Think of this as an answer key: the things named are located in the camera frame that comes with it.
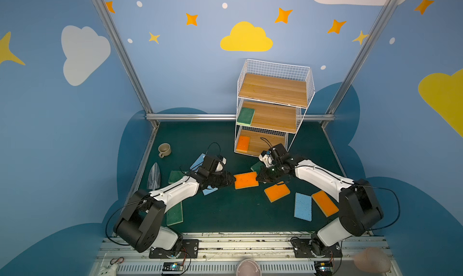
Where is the orange sponge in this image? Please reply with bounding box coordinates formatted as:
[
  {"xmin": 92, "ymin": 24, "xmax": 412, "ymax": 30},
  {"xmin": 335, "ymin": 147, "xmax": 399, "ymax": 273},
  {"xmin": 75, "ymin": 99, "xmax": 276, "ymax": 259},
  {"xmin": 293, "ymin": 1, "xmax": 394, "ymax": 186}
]
[
  {"xmin": 312, "ymin": 190, "xmax": 339, "ymax": 218},
  {"xmin": 234, "ymin": 172, "xmax": 259, "ymax": 190},
  {"xmin": 236, "ymin": 136, "xmax": 250, "ymax": 153},
  {"xmin": 264, "ymin": 182, "xmax": 291, "ymax": 202}
]

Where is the green sponge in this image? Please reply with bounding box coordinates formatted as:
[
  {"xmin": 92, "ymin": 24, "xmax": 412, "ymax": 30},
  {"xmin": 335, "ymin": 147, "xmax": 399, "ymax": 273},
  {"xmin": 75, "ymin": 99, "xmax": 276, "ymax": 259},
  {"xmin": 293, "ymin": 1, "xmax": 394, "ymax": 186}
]
[
  {"xmin": 166, "ymin": 202, "xmax": 183, "ymax": 226},
  {"xmin": 168, "ymin": 171, "xmax": 185, "ymax": 184},
  {"xmin": 250, "ymin": 162, "xmax": 265, "ymax": 174}
]

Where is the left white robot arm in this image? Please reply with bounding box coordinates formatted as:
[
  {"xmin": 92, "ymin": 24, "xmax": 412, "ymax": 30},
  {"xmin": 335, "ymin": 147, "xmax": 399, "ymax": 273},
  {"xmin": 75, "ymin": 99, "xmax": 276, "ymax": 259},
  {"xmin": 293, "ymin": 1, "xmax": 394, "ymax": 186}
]
[{"xmin": 113, "ymin": 155, "xmax": 236, "ymax": 254}]

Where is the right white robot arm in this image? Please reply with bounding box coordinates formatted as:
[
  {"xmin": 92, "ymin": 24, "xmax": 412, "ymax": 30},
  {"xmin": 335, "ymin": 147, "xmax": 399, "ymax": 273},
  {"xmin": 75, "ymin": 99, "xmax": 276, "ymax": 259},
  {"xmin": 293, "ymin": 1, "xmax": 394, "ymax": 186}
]
[{"xmin": 256, "ymin": 144, "xmax": 383, "ymax": 256}]

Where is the blue sponge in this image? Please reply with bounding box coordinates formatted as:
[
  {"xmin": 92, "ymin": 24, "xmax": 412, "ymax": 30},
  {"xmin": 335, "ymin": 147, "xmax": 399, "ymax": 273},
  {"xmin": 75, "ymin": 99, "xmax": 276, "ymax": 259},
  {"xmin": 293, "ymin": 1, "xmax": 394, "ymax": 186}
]
[
  {"xmin": 294, "ymin": 193, "xmax": 312, "ymax": 222},
  {"xmin": 189, "ymin": 153, "xmax": 205, "ymax": 172},
  {"xmin": 202, "ymin": 186, "xmax": 218, "ymax": 196}
]

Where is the beige ceramic mug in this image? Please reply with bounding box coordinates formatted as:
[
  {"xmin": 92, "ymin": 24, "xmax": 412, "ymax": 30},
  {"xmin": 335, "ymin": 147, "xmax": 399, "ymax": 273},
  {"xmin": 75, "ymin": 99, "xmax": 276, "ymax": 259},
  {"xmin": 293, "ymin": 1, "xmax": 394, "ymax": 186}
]
[{"xmin": 158, "ymin": 143, "xmax": 172, "ymax": 159}]

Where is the blue sponge right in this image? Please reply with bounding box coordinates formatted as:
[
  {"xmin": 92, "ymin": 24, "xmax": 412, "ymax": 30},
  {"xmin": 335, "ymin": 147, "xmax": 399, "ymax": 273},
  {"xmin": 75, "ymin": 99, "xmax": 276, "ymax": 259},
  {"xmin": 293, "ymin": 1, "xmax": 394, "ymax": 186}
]
[{"xmin": 294, "ymin": 193, "xmax": 312, "ymax": 222}]

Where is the grey metal garden trowel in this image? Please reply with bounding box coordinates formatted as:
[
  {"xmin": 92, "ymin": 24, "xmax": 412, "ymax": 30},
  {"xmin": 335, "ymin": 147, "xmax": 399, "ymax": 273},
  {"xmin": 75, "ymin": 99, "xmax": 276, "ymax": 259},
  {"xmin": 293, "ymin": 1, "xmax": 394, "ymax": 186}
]
[{"xmin": 147, "ymin": 163, "xmax": 161, "ymax": 190}]

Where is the left green circuit board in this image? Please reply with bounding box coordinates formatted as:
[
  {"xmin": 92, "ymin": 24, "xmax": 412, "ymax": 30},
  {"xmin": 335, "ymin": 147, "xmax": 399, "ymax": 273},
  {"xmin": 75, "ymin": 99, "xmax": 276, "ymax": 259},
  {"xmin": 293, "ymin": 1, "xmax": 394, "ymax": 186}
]
[{"xmin": 162, "ymin": 262, "xmax": 184, "ymax": 274}]

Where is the green circuit board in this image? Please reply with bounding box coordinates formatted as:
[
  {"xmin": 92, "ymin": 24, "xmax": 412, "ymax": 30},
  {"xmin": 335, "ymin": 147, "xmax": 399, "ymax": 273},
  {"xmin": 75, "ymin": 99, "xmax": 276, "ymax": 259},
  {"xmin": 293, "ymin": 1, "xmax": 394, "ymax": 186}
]
[
  {"xmin": 162, "ymin": 262, "xmax": 184, "ymax": 274},
  {"xmin": 314, "ymin": 262, "xmax": 334, "ymax": 276}
]

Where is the right green circuit board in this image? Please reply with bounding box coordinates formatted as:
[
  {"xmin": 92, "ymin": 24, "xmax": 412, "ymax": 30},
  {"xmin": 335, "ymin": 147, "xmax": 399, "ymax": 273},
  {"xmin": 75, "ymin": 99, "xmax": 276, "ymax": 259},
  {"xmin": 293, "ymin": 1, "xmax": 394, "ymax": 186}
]
[{"xmin": 314, "ymin": 262, "xmax": 334, "ymax": 276}]

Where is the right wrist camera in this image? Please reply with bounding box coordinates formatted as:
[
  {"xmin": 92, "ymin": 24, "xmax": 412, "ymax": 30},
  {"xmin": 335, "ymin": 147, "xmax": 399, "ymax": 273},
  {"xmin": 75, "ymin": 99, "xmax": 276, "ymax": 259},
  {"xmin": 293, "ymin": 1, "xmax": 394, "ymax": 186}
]
[{"xmin": 259, "ymin": 151, "xmax": 273, "ymax": 168}]

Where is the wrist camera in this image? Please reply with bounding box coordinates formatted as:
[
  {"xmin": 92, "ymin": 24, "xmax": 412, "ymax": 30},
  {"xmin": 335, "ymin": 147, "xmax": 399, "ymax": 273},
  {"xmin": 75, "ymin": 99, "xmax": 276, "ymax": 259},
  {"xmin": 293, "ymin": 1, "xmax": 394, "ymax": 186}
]
[
  {"xmin": 212, "ymin": 155, "xmax": 227, "ymax": 173},
  {"xmin": 259, "ymin": 151, "xmax": 273, "ymax": 168}
]

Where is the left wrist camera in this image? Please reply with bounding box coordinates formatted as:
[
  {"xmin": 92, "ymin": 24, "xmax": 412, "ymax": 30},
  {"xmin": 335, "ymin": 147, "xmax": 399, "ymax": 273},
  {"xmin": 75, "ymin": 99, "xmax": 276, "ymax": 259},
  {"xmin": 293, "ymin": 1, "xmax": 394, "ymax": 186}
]
[{"xmin": 212, "ymin": 155, "xmax": 227, "ymax": 173}]

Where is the white wire wooden shelf rack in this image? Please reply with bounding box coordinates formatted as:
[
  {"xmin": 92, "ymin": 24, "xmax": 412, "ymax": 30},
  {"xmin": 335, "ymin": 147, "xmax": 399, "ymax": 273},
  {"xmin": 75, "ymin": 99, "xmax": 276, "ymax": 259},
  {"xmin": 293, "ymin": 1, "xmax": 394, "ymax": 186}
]
[{"xmin": 234, "ymin": 59, "xmax": 315, "ymax": 157}]

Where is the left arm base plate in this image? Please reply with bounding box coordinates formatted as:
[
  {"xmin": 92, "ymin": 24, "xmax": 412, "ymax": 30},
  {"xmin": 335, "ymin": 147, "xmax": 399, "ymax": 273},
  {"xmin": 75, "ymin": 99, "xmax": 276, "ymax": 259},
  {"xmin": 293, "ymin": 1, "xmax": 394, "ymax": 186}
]
[{"xmin": 149, "ymin": 239, "xmax": 199, "ymax": 259}]

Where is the aluminium front rail frame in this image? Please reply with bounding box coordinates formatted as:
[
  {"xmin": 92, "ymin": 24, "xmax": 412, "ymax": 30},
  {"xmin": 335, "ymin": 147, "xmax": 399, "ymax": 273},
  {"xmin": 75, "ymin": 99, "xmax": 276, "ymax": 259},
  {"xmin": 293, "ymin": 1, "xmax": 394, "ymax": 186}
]
[{"xmin": 90, "ymin": 231, "xmax": 402, "ymax": 276}]

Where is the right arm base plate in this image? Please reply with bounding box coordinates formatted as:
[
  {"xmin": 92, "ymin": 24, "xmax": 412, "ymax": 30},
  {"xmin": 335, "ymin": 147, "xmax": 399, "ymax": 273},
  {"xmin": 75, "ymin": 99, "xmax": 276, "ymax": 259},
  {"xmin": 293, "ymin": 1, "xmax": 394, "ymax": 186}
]
[{"xmin": 289, "ymin": 237, "xmax": 342, "ymax": 258}]

